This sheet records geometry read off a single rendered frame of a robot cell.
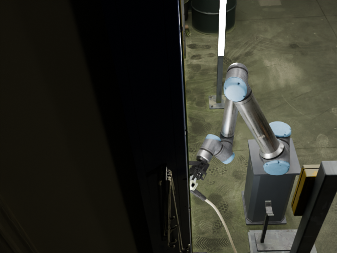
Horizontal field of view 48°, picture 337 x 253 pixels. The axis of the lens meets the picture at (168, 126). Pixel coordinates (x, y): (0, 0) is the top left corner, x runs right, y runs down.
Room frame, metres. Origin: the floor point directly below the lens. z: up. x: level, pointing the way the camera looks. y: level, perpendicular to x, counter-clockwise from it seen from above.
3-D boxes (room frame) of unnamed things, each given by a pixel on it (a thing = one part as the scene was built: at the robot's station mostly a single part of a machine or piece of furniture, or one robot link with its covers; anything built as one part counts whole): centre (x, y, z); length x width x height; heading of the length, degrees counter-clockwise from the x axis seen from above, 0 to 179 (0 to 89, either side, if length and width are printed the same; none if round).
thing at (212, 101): (2.87, -0.54, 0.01); 0.20 x 0.20 x 0.01; 85
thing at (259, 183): (1.60, -0.68, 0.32); 0.31 x 0.31 x 0.64; 85
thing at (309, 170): (0.78, -0.52, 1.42); 0.12 x 0.06 x 0.26; 85
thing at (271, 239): (0.89, -0.52, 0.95); 0.26 x 0.15 x 0.32; 85
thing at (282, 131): (1.59, -0.68, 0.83); 0.17 x 0.15 x 0.18; 164
